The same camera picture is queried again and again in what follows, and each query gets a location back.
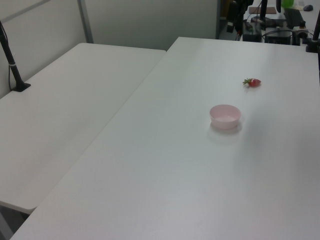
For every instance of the white side table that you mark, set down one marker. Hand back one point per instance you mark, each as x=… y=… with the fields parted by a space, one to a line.
x=62 y=112

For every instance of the black monitor stand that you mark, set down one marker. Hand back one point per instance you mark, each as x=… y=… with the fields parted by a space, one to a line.
x=263 y=15

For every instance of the pink plastic bowl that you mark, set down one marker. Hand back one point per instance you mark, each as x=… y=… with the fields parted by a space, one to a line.
x=225 y=120

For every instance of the black pole with table clamp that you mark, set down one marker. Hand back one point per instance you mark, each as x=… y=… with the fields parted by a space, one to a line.
x=314 y=43

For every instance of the brown wooden board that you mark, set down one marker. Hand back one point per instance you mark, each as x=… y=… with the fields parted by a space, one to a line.
x=271 y=10

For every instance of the black camera pole with base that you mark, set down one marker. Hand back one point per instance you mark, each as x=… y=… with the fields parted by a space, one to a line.
x=11 y=62

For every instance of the green round object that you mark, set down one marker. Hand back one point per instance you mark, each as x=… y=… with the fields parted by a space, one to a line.
x=288 y=3

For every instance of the grey computer mouse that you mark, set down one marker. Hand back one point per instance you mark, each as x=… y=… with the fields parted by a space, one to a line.
x=308 y=7

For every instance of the red strawberry with green leaves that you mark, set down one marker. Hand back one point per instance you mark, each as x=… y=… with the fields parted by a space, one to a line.
x=254 y=82

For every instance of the black electronics box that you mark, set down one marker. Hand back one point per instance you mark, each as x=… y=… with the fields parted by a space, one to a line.
x=252 y=33
x=278 y=37

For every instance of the grey metal partition post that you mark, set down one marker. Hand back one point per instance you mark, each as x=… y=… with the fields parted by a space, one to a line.
x=86 y=22

